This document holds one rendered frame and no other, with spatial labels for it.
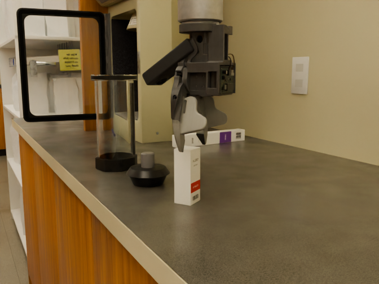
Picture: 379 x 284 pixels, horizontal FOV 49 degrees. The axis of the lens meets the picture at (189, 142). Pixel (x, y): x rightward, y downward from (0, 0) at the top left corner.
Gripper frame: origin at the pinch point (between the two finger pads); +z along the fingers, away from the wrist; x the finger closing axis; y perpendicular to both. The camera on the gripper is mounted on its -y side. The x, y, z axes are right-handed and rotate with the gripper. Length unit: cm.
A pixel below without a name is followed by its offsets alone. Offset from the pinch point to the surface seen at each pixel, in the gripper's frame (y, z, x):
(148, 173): -11.4, 7.9, 3.6
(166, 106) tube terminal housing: -38, -1, 54
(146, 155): -13.1, 4.8, 5.7
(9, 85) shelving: -240, -2, 155
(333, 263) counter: 27.4, 11.0, -13.4
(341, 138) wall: 17, 7, 59
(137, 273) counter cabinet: -3.9, 21.0, -11.0
